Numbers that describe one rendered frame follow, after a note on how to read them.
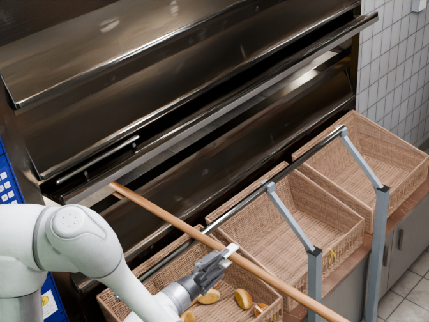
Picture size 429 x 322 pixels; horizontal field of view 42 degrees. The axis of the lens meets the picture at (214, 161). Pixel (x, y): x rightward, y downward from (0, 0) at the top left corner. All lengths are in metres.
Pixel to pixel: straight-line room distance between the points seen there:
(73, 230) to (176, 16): 1.13
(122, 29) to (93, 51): 0.13
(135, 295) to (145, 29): 0.95
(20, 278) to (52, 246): 0.11
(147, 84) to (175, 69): 0.14
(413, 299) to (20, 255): 2.51
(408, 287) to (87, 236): 2.52
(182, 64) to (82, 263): 1.16
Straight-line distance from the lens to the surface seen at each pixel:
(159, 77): 2.08
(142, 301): 1.39
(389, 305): 3.28
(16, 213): 1.19
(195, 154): 2.32
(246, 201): 2.05
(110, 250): 1.17
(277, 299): 2.30
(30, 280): 1.22
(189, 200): 2.39
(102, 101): 1.95
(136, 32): 1.94
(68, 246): 1.11
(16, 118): 1.78
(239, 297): 2.44
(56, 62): 1.79
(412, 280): 3.43
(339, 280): 2.58
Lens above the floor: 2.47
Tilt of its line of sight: 35 degrees down
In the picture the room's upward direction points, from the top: 7 degrees counter-clockwise
